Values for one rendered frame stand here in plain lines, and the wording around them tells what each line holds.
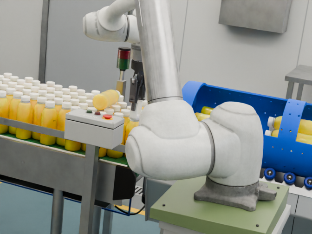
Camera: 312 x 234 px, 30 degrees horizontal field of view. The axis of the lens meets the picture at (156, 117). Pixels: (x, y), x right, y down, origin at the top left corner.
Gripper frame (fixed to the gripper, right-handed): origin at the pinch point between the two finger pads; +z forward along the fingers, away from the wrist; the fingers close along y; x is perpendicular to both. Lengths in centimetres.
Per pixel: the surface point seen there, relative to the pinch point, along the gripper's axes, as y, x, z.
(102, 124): -24.2, 3.1, 1.2
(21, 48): 353, 280, 59
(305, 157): -4, -68, 4
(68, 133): -24.2, 17.0, 7.6
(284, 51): 341, -12, 13
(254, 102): 20.5, -43.3, -7.4
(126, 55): 44, 24, -13
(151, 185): -3.6, -11.5, 28.6
